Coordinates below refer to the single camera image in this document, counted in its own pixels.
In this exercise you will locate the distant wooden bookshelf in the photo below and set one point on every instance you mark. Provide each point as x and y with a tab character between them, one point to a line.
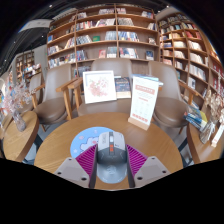
28	66

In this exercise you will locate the round light blue mouse pad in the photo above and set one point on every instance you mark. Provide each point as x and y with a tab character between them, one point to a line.
83	140

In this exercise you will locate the white sign with wooden base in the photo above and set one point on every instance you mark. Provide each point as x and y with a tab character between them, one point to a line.
144	100

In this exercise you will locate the dark cover book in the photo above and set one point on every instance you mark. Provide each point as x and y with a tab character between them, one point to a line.
122	86

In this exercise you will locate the wide wooden bookshelf with books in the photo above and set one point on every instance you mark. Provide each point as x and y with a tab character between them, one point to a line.
100	33

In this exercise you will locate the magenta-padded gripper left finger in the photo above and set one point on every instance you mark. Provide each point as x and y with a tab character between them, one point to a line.
85	160

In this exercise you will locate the round wooden side table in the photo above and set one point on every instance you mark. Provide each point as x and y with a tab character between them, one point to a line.
21	140
203	150

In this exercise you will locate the grey computer mouse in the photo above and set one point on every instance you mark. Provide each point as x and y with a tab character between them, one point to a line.
111	160

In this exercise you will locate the small white table sign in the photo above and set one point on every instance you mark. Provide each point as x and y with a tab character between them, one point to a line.
218	135

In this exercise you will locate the stack of blue books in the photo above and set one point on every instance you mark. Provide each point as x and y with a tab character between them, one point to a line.
195	118

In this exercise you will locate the white framed floral picture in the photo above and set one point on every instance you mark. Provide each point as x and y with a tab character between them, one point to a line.
99	86

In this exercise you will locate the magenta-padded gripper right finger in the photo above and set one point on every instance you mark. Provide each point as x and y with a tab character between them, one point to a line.
138	160

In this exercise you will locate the tall wooden bookshelf with books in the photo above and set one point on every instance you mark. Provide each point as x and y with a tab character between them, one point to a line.
190	53

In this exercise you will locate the white hanging ceiling panel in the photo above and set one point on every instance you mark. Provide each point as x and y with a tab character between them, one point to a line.
35	25

